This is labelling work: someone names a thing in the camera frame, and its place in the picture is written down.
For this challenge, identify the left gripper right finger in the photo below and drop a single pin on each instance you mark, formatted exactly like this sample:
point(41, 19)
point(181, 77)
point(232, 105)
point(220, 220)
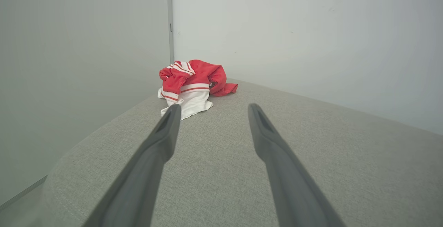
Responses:
point(287, 178)

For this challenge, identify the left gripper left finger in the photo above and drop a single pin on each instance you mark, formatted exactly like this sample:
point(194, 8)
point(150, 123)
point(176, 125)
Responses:
point(145, 171)

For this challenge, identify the red and white garment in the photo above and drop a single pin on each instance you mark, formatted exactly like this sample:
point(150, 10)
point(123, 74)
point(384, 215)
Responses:
point(200, 73)

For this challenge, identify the grey skirting board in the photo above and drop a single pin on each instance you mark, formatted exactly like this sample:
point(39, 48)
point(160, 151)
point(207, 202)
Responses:
point(20, 193)

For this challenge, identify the grey wall corner strip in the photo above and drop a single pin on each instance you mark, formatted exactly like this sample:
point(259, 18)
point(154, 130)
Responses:
point(170, 19)

